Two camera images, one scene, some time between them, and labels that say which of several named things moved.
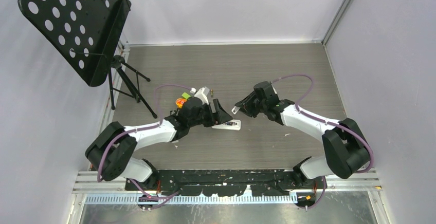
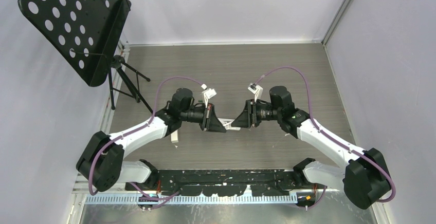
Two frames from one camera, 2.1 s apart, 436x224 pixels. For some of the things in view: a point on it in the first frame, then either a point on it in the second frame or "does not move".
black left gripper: x=218 y=117 → x=210 y=121
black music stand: x=85 y=17 does not move
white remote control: x=232 y=125 does not move
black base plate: x=227 y=182 does not move
